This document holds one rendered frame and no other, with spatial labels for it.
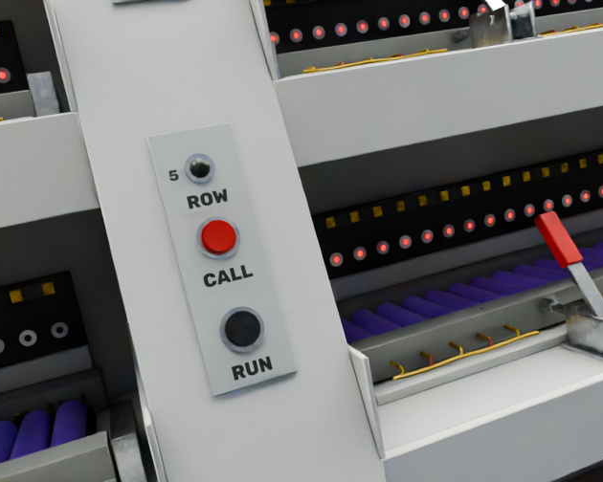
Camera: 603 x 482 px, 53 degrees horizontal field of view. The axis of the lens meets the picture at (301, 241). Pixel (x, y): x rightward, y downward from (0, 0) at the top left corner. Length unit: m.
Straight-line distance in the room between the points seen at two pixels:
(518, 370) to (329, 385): 0.13
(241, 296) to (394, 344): 0.13
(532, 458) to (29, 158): 0.28
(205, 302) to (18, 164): 0.10
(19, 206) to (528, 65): 0.28
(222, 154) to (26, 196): 0.09
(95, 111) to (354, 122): 0.13
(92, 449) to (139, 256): 0.10
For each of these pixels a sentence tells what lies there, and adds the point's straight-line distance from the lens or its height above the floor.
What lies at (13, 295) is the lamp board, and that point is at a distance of 0.45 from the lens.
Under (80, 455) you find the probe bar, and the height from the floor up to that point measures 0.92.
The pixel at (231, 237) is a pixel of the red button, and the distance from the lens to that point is 0.28.
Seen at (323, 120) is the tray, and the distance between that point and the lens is 0.32.
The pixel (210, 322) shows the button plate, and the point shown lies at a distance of 0.27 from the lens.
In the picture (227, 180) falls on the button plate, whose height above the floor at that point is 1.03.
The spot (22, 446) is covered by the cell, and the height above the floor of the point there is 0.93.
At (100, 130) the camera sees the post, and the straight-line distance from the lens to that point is 0.29.
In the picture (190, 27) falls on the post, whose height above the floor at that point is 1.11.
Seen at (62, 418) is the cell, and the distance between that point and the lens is 0.39.
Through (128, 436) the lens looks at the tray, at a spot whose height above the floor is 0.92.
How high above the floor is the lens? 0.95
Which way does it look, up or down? 7 degrees up
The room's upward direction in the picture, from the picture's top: 16 degrees counter-clockwise
